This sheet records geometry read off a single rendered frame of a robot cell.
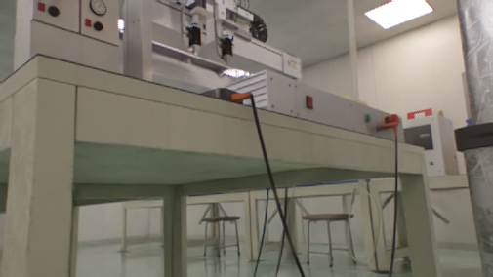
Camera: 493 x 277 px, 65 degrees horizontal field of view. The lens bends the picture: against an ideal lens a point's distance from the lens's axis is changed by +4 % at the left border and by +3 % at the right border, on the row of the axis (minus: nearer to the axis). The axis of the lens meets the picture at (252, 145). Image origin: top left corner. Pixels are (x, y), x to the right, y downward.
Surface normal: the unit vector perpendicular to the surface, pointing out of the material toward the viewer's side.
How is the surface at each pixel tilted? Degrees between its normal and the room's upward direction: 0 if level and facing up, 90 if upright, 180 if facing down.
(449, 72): 90
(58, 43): 90
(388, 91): 90
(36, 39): 90
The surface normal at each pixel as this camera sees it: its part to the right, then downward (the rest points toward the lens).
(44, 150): 0.73, -0.15
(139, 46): -0.68, -0.09
